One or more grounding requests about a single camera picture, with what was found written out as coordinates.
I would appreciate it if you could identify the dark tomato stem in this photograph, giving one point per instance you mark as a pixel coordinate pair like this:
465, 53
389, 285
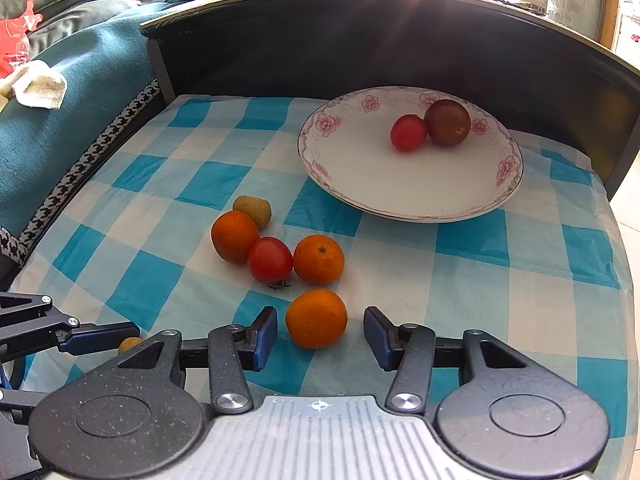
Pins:
279, 285

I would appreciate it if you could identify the green kiwi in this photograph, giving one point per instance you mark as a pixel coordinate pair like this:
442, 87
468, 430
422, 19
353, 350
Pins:
253, 209

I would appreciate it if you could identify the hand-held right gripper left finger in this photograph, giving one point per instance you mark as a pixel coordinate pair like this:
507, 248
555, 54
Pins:
264, 336

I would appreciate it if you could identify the white floral plate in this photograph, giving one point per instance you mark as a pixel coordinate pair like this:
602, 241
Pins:
380, 180

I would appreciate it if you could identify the red plastic bag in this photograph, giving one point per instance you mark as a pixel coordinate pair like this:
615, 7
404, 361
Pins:
15, 35

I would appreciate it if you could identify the white towel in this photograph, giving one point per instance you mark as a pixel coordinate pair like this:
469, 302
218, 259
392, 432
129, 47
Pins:
40, 85

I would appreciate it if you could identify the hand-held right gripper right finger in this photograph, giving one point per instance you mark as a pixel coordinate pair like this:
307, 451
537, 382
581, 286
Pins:
378, 338

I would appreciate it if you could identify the wooden door frame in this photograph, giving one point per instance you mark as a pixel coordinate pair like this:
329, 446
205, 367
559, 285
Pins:
609, 10

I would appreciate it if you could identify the black curved table panel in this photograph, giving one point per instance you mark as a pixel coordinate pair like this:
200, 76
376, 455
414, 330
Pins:
260, 45

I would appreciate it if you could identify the orange mandarin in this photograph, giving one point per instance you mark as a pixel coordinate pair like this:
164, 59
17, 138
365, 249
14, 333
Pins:
316, 318
319, 259
234, 236

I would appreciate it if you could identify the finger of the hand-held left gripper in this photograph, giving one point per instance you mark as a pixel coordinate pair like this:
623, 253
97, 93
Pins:
16, 399
100, 337

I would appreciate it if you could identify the teal houndstooth-trim blanket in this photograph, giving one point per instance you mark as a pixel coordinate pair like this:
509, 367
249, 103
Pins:
75, 110

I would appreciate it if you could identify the small brown kiwi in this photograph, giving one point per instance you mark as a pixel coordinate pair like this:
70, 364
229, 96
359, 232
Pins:
131, 345

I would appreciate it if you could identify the blue white checkered tablecloth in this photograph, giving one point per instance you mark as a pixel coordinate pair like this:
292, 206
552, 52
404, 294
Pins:
165, 195

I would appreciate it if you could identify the dark brown tomato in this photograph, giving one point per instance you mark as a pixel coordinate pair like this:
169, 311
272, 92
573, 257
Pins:
448, 122

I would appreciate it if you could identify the small red tomato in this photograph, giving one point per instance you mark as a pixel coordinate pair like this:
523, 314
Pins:
408, 132

